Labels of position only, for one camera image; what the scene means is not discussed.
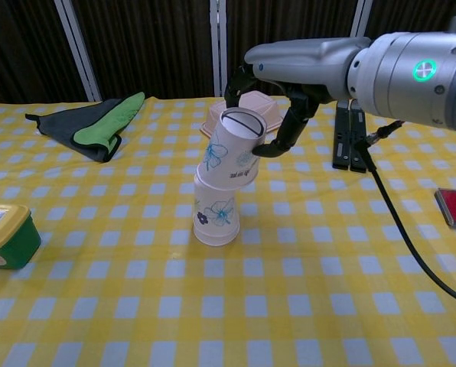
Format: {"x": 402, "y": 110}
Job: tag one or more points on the pink plastic lunch box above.
{"x": 255, "y": 101}

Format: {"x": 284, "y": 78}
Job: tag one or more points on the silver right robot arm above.
{"x": 411, "y": 80}

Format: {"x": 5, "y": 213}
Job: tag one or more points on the black corrugated partition panel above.
{"x": 147, "y": 46}
{"x": 419, "y": 15}
{"x": 25, "y": 49}
{"x": 285, "y": 23}

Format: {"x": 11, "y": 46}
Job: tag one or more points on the white paper cup black-lined base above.
{"x": 232, "y": 153}

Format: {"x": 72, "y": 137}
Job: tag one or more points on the yellow white checked tablecloth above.
{"x": 289, "y": 267}

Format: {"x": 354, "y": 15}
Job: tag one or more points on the grey green microfibre cloth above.
{"x": 94, "y": 130}

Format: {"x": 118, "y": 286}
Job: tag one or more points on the green container yellow lid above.
{"x": 10, "y": 241}

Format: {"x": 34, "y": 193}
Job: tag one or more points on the white partition frame post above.
{"x": 77, "y": 49}
{"x": 218, "y": 46}
{"x": 362, "y": 17}

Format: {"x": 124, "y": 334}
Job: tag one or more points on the black folding stand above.
{"x": 342, "y": 149}

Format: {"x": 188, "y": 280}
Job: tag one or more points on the white floral paper cup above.
{"x": 214, "y": 210}
{"x": 216, "y": 239}

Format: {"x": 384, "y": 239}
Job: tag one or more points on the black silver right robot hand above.
{"x": 300, "y": 61}

